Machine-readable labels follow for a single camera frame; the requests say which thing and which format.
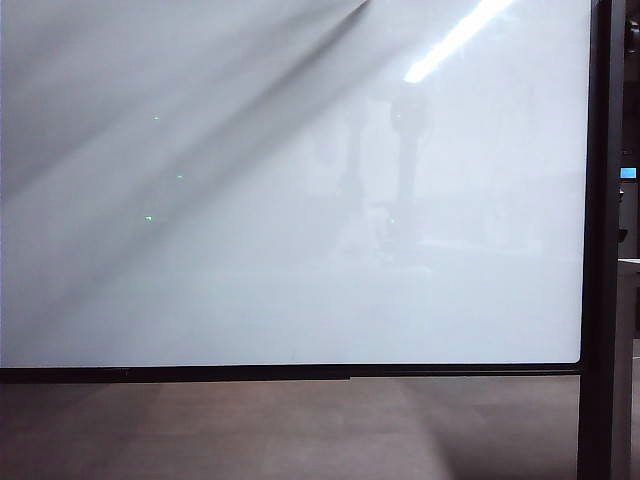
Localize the white glass whiteboard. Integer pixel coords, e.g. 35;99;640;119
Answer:
0;0;592;385

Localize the black whiteboard stand post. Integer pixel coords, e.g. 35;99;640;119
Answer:
576;0;627;480

